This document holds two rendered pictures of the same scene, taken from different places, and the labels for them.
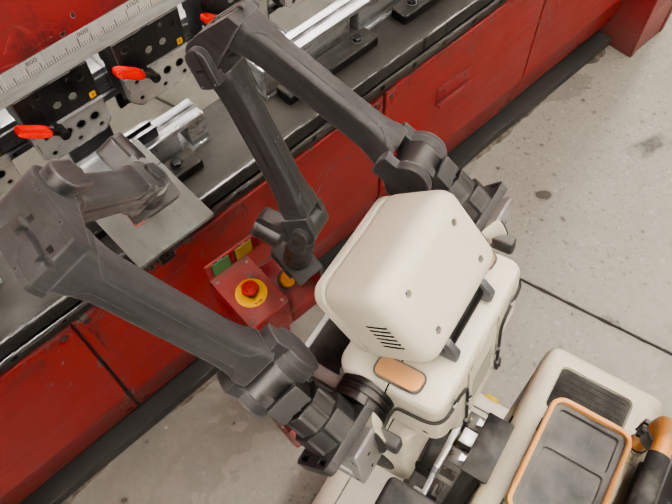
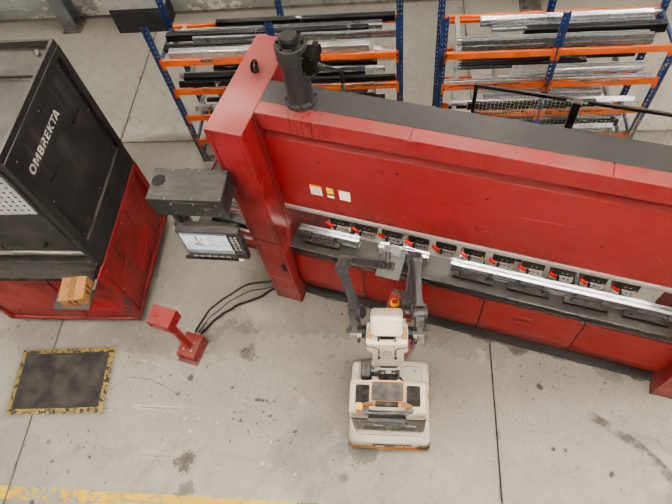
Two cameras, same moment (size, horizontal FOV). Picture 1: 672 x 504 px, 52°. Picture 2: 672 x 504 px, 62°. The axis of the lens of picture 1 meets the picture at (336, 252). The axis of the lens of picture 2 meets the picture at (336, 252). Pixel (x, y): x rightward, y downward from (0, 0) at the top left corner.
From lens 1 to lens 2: 2.92 m
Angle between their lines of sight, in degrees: 34
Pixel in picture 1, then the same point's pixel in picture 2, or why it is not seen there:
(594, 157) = (575, 399)
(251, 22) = (416, 261)
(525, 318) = (478, 403)
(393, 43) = (496, 290)
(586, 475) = (389, 396)
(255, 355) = (354, 305)
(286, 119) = (446, 278)
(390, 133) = (418, 302)
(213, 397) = not seen: hidden behind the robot
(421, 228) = (389, 316)
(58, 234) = (342, 267)
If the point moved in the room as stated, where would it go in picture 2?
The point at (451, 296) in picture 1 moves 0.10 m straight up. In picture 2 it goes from (384, 330) to (383, 324)
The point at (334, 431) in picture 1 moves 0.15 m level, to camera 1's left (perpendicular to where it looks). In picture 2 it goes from (353, 328) to (341, 310)
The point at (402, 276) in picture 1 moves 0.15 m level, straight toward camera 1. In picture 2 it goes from (378, 318) to (356, 326)
